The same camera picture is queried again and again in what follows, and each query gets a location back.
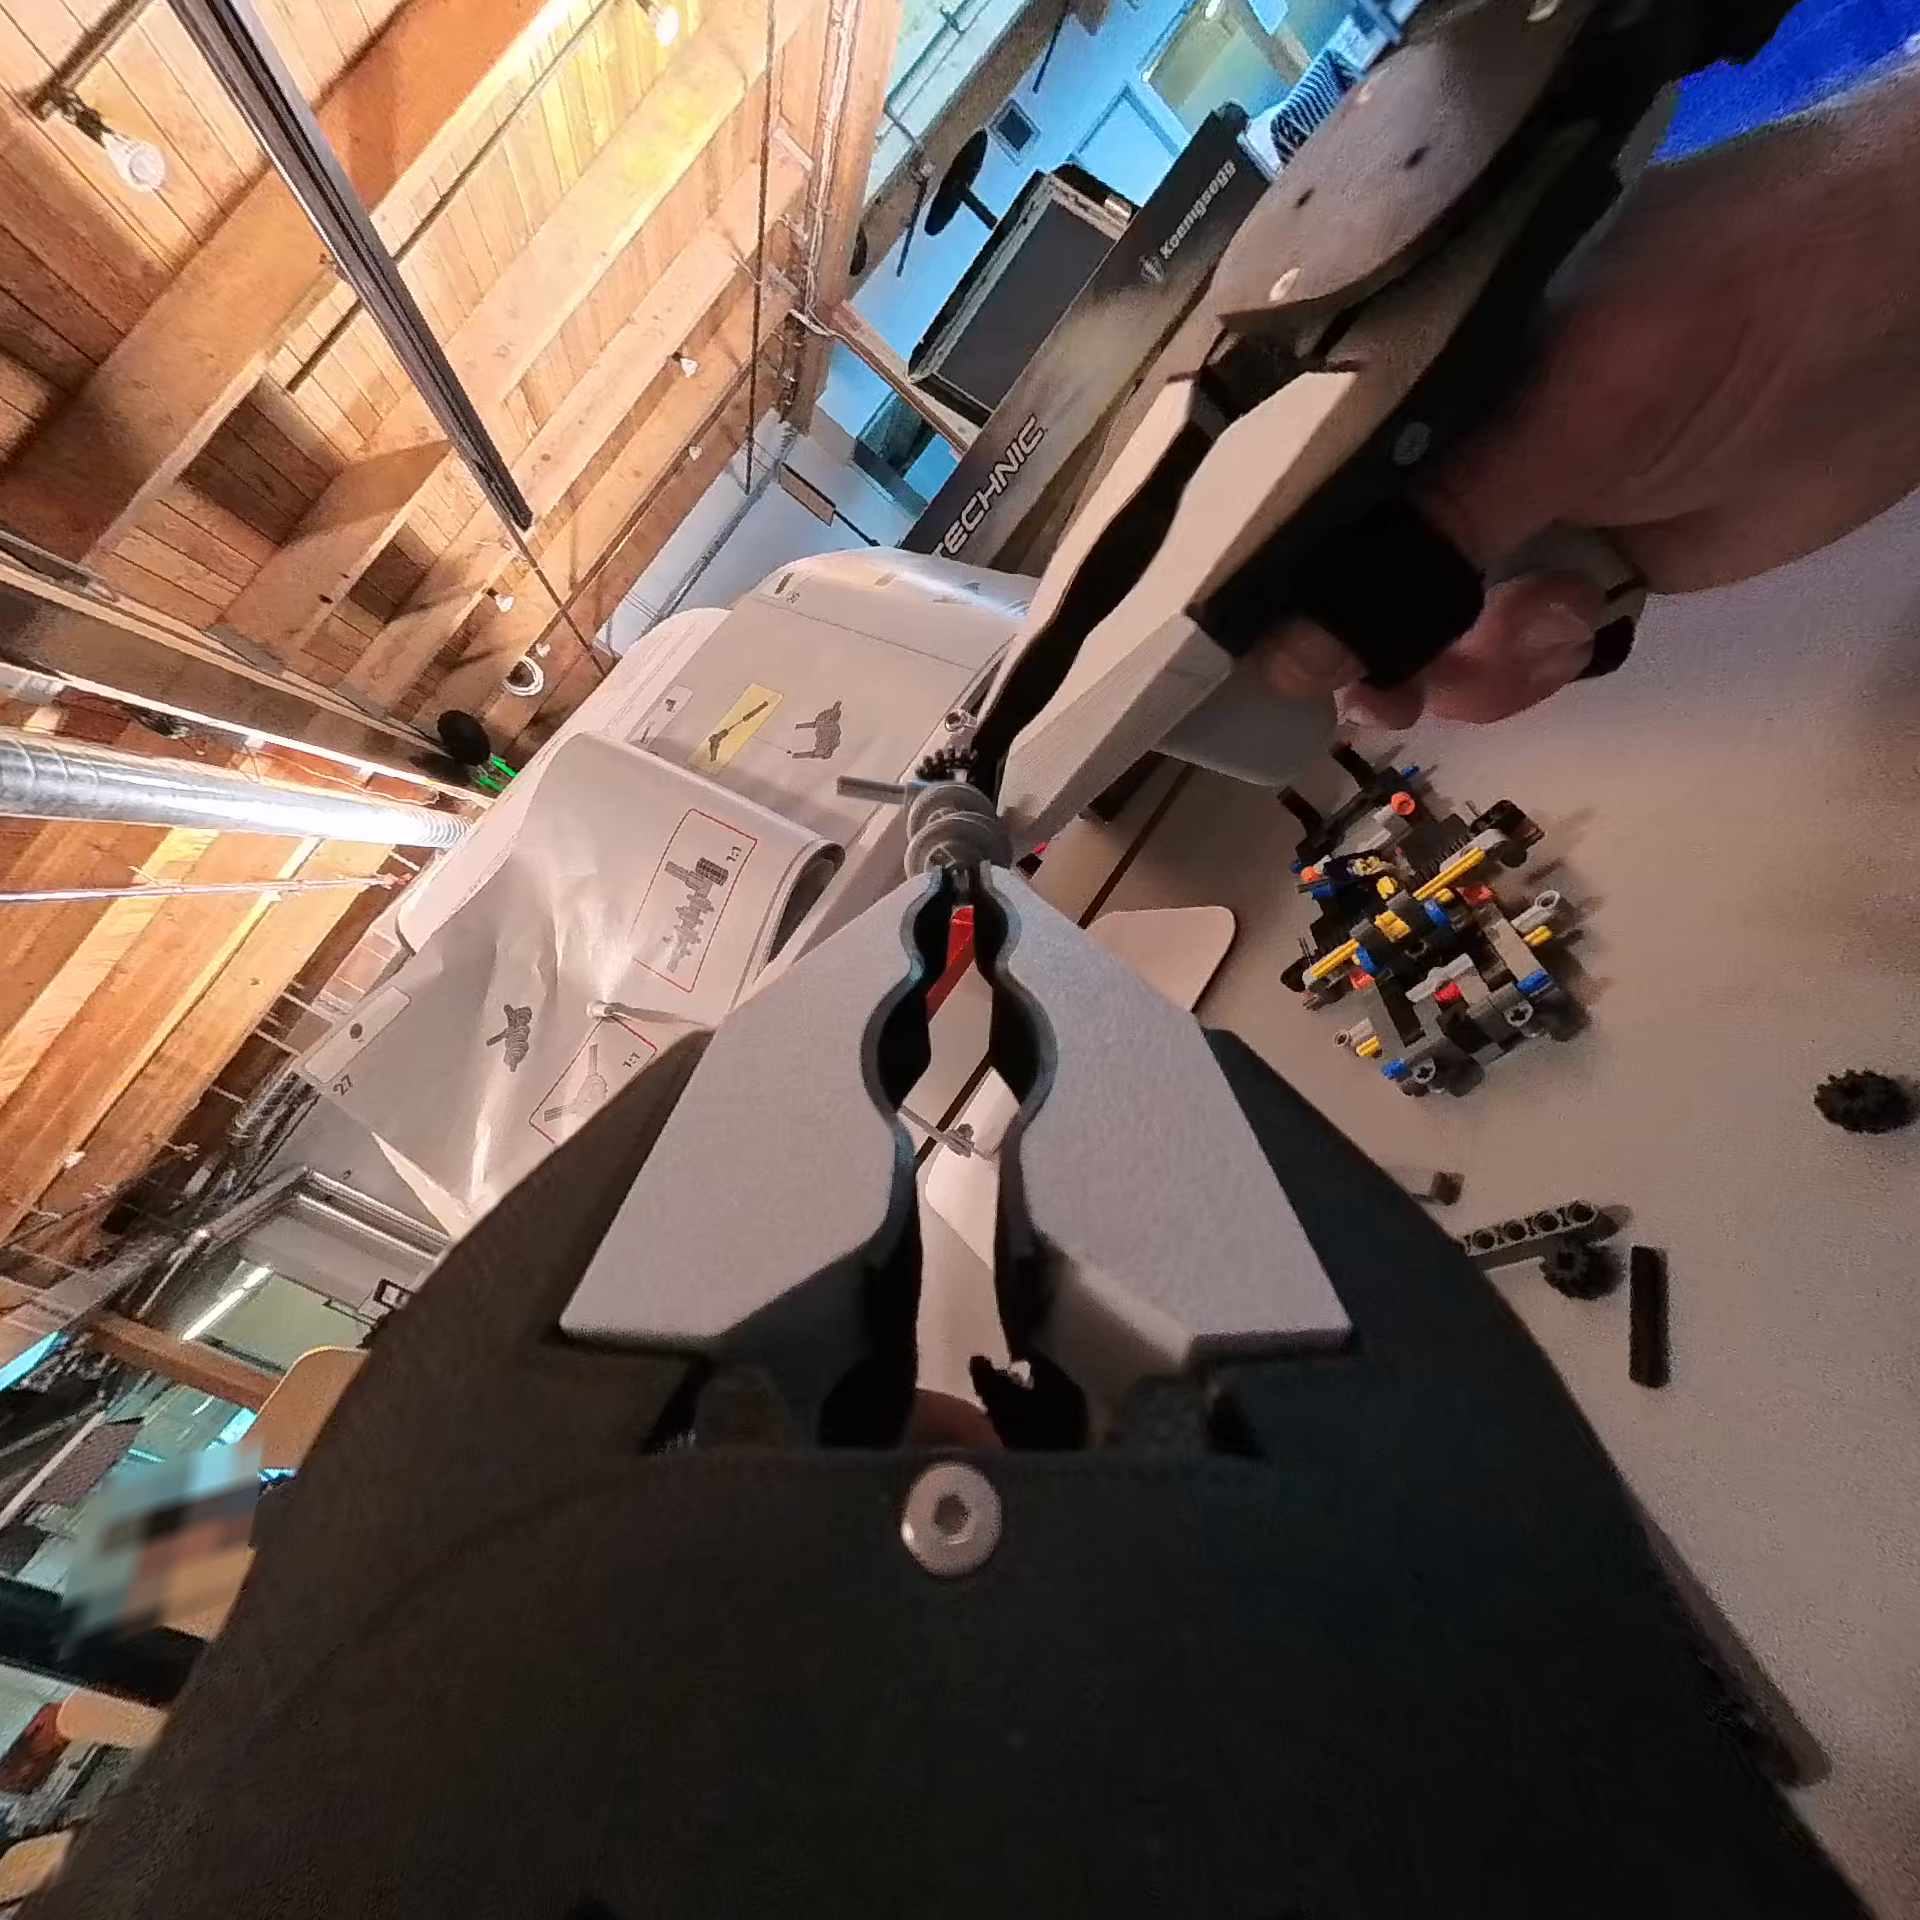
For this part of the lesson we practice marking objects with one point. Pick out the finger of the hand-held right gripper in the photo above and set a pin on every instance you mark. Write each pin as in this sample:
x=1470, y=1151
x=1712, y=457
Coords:
x=1102, y=511
x=1290, y=480

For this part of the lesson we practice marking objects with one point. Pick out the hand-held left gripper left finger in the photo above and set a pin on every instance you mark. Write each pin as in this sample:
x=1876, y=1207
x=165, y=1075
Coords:
x=735, y=1155

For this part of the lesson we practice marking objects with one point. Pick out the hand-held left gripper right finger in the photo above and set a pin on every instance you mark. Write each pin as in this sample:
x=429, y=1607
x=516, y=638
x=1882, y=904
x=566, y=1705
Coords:
x=1172, y=1170

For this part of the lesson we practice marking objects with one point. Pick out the grey crankshaft gear assembly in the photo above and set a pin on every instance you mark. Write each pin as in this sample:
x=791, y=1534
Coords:
x=949, y=827

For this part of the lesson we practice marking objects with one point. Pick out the black toy set box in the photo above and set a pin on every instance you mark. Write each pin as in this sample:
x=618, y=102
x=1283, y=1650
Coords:
x=1096, y=375

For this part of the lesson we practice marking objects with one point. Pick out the person's right hand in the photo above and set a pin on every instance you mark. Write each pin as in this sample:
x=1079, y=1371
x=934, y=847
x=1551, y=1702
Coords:
x=1725, y=375

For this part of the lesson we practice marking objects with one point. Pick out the pale plywood stand foot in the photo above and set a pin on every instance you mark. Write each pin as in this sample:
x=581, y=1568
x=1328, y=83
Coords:
x=1163, y=953

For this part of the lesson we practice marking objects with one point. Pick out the black flight case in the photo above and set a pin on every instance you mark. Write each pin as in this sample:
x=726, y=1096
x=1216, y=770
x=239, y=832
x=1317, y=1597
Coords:
x=1005, y=301

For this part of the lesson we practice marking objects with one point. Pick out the white instruction booklet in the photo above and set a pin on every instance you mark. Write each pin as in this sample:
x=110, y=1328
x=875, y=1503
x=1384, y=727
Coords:
x=675, y=885

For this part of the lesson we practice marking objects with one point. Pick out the multicoloured brick chassis assembly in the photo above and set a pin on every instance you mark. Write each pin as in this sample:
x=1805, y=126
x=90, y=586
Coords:
x=1426, y=960

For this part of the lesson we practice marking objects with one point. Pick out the dark grey holed beam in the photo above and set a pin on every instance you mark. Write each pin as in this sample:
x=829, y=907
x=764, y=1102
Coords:
x=1517, y=1237

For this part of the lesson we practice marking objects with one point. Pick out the blue pad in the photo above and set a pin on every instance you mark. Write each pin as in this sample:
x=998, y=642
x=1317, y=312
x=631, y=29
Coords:
x=1800, y=59

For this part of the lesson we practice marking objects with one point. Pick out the small black gear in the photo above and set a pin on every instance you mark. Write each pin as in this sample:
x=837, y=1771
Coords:
x=1579, y=1277
x=1867, y=1102

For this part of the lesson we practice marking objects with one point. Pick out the wooden chair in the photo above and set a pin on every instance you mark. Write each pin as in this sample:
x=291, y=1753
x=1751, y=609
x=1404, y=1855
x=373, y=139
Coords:
x=308, y=1402

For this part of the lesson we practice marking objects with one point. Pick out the black round lamp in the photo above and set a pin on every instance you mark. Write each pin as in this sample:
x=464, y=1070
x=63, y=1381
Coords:
x=463, y=735

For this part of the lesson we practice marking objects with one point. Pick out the short black axle tube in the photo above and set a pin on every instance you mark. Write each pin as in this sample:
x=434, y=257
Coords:
x=1652, y=1317

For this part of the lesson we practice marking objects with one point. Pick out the hanging light bulb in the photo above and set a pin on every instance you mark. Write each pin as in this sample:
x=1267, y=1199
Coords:
x=139, y=162

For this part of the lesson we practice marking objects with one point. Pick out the silver ventilation duct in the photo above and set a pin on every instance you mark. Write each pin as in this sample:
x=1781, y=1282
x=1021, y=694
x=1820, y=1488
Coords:
x=224, y=792

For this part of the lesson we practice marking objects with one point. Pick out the black ceiling rail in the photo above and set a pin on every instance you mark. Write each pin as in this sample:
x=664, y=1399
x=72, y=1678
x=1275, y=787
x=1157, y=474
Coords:
x=352, y=264

